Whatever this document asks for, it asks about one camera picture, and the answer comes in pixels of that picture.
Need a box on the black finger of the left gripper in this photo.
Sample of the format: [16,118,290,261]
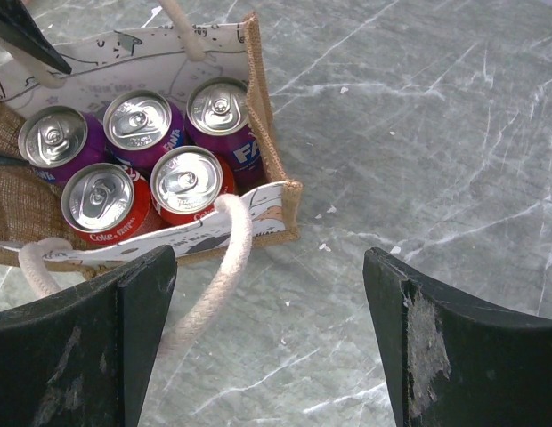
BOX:
[0,0,72,75]

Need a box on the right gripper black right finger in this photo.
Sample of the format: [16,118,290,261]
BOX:
[363,247,552,426]

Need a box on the red cola can back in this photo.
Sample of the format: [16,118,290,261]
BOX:
[61,163,166,246]

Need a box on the red cola can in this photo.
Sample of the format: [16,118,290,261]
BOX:
[61,163,166,246]
[150,146,237,226]

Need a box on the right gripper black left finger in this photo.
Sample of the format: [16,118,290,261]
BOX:
[0,246,177,426]

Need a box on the purple Fanta can front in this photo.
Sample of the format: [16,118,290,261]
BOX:
[102,89,187,174]

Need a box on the purple fanta can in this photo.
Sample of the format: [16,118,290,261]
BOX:
[184,77,264,188]
[102,89,187,174]
[18,105,114,187]

